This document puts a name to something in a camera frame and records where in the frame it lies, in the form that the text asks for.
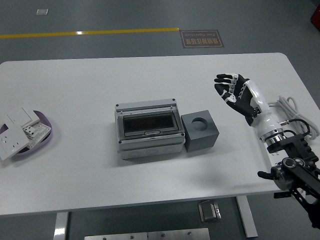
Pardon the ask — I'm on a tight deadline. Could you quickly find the white and black robot right hand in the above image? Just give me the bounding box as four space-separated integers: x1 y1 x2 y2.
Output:
213 73 284 141

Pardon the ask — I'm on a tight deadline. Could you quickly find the grey junction box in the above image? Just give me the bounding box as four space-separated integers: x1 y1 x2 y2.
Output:
114 98 186 160

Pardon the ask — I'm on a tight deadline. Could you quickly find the grey cube with round hole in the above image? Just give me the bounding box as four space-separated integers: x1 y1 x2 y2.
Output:
180 109 220 153

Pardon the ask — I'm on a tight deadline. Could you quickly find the grey metal box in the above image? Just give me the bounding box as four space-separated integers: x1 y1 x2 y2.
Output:
198 199 222 223

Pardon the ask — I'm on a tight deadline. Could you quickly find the white power strip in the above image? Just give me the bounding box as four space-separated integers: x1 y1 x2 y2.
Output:
271 149 287 166

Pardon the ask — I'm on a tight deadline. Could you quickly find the black table control panel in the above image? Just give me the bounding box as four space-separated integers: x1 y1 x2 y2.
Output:
273 191 293 199

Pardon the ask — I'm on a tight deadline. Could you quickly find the white table leg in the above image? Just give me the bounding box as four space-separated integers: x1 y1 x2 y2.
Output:
53 211 70 240
236 195 259 239

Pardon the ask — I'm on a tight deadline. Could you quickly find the brown floor sign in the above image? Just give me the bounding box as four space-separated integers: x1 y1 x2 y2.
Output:
179 29 225 49

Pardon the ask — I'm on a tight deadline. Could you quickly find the red object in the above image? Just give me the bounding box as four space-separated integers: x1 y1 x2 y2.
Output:
309 4 320 26

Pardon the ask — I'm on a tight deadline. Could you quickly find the yellow floor tape line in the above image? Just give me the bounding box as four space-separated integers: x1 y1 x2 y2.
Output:
0 27 180 40

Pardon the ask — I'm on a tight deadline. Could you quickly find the purple tray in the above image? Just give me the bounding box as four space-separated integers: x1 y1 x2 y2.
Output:
0 109 54 159

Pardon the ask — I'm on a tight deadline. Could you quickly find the small white socket module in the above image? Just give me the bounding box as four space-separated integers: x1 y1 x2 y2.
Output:
21 124 39 139

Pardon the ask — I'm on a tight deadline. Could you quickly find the white power cord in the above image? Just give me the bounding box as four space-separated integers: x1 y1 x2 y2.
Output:
267 95 320 141

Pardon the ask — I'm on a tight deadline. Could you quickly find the grey metal base plate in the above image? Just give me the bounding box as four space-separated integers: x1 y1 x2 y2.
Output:
84 231 149 240
147 227 211 240

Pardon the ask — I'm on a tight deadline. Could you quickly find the white light switch plate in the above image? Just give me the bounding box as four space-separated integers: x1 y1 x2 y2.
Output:
6 103 42 129

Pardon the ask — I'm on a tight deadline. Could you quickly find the white wall socket plate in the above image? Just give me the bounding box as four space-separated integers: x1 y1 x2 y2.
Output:
0 124 31 162

